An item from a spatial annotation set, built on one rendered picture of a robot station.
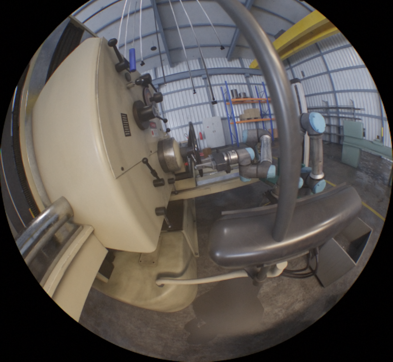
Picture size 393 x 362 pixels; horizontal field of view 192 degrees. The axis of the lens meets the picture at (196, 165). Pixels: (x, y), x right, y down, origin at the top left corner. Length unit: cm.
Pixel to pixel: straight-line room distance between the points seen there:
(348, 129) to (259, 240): 510
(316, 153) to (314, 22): 694
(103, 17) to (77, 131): 736
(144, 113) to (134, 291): 110
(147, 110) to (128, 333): 198
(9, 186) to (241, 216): 96
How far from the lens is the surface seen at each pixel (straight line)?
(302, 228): 19
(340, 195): 28
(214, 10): 790
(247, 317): 144
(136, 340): 174
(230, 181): 157
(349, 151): 521
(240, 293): 144
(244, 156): 64
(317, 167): 88
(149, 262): 103
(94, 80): 40
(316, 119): 77
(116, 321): 187
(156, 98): 73
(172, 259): 100
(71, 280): 58
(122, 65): 50
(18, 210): 88
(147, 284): 99
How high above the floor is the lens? 142
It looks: 17 degrees down
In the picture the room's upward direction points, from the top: 12 degrees counter-clockwise
